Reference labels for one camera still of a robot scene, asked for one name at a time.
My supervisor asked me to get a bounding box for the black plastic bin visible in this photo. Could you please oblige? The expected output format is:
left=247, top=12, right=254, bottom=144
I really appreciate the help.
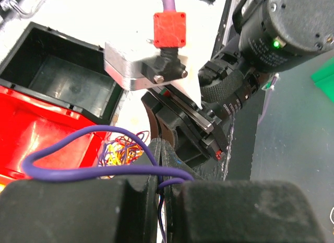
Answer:
left=1, top=22, right=123, bottom=125

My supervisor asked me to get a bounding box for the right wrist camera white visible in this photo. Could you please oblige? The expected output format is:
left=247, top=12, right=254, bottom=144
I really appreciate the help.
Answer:
left=104, top=39, right=201, bottom=107

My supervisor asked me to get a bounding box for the red plastic bin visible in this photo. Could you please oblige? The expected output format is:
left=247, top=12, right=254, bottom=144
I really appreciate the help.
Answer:
left=1, top=87, right=106, bottom=188

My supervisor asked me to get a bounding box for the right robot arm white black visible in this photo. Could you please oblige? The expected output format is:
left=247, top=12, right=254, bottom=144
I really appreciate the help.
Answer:
left=142, top=0, right=333, bottom=180

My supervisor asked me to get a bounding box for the purple thin wire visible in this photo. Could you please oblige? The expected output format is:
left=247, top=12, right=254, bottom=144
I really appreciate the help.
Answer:
left=22, top=125, right=195, bottom=243

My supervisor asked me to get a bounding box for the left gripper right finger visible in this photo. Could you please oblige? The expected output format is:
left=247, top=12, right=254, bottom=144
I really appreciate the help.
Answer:
left=161, top=141, right=325, bottom=242

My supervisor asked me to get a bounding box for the black poker chip case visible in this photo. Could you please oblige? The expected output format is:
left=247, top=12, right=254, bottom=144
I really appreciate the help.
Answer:
left=1, top=0, right=46, bottom=19

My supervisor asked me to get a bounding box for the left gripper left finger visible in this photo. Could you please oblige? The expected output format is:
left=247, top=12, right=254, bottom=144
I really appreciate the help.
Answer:
left=0, top=138, right=164, bottom=243

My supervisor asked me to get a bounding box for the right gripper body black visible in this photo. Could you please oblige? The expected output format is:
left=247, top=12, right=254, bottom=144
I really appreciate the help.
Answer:
left=140, top=54, right=261, bottom=181

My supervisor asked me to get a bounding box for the floral patterned table mat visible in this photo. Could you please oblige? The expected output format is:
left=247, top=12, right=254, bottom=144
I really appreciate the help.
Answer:
left=0, top=0, right=230, bottom=155

